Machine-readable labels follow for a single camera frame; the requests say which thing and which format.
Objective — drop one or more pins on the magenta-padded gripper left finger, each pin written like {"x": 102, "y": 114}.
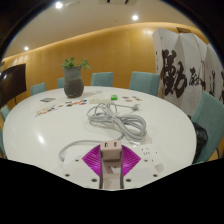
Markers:
{"x": 91, "y": 160}

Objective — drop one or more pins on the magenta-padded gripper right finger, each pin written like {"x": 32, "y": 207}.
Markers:
{"x": 130, "y": 160}

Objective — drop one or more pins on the small beige charger block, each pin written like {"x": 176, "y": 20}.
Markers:
{"x": 111, "y": 150}

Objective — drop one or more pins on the white power strip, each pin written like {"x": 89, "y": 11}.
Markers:
{"x": 150, "y": 155}

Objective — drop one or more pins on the small white socket bar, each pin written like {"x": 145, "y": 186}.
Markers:
{"x": 99, "y": 99}

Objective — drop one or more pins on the small colourful badges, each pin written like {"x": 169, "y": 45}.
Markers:
{"x": 136, "y": 99}

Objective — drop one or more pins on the small green object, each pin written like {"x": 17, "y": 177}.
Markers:
{"x": 114, "y": 97}

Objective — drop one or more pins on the row of colourful small cards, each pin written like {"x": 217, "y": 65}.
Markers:
{"x": 45, "y": 110}

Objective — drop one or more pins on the dark flat card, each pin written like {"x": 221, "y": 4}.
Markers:
{"x": 47, "y": 99}

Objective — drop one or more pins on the potted plant in grey vase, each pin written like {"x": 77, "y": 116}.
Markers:
{"x": 73, "y": 83}

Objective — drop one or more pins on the group of teal chairs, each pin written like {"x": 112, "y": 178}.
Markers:
{"x": 145, "y": 81}

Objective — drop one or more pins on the teal chair with bag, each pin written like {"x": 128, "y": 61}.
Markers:
{"x": 213, "y": 123}

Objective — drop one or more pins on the white folding screen with calligraphy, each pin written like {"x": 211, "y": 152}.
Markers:
{"x": 186, "y": 66}

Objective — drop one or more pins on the black flat screen monitor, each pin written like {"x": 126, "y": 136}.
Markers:
{"x": 11, "y": 83}

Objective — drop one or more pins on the round ceiling lights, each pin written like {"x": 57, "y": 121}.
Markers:
{"x": 135, "y": 17}

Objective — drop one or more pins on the ceiling air vent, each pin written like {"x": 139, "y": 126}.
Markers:
{"x": 116, "y": 1}

